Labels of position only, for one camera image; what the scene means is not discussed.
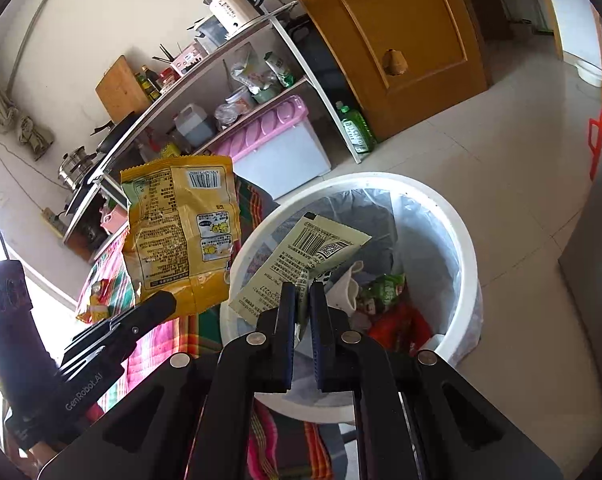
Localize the pink lidded storage box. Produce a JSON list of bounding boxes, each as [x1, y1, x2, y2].
[[215, 95, 333, 202]]

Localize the yellow snack packet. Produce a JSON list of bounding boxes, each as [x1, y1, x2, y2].
[[119, 154, 243, 317]]

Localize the wooden door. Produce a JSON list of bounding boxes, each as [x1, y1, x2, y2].
[[270, 0, 493, 144]]

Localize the white electric kettle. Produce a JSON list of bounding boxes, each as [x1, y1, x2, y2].
[[202, 0, 267, 37]]

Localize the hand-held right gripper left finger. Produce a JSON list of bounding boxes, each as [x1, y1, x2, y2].
[[38, 282, 299, 480]]

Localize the green dish soap bottle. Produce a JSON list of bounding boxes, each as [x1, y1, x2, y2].
[[334, 101, 378, 156]]

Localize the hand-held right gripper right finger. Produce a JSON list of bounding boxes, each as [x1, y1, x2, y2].
[[308, 280, 564, 480]]

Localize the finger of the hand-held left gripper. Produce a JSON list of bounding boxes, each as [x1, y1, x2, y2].
[[60, 290, 178, 377]]

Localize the dark liquid plastic jug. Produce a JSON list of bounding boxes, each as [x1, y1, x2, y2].
[[173, 103, 218, 149]]

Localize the dark sauce bottle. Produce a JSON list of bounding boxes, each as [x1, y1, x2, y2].
[[140, 65, 163, 101]]

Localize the red plastic bag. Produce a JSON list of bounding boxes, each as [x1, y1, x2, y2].
[[368, 304, 435, 357]]

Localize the red plastic item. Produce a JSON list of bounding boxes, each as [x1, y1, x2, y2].
[[588, 109, 602, 182]]

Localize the wooden cutting board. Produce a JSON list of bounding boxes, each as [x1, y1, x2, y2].
[[95, 55, 153, 124]]

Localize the clear plastic bin liner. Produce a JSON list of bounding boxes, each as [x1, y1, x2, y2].
[[261, 187, 458, 361]]

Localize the white basin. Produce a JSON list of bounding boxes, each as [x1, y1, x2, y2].
[[575, 59, 602, 87]]

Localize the green pea snack packet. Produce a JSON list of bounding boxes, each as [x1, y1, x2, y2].
[[360, 272, 408, 312]]

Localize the clear storage container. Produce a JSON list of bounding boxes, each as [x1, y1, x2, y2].
[[195, 14, 230, 54]]

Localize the steel steamer pot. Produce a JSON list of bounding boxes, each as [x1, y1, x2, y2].
[[57, 146, 102, 190]]

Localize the cream paper packet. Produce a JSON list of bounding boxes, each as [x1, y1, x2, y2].
[[328, 260, 366, 317]]

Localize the white metal shelf rack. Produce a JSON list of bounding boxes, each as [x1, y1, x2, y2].
[[63, 2, 363, 262]]

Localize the pale green printed packet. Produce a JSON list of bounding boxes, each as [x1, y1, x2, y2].
[[227, 212, 373, 334]]

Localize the yellow power strip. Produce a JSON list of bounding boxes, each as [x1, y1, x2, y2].
[[41, 207, 68, 237]]

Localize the pink chopstick holder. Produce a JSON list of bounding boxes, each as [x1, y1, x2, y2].
[[170, 42, 208, 77]]

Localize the white trash bin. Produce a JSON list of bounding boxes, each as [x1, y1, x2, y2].
[[219, 172, 483, 424]]

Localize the pink plaid tablecloth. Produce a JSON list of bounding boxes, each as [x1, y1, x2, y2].
[[75, 175, 333, 480]]

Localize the small orange wrapper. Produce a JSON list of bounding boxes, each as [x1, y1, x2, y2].
[[75, 280, 112, 324]]

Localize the black frying pan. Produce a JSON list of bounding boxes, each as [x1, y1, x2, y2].
[[92, 112, 138, 155]]

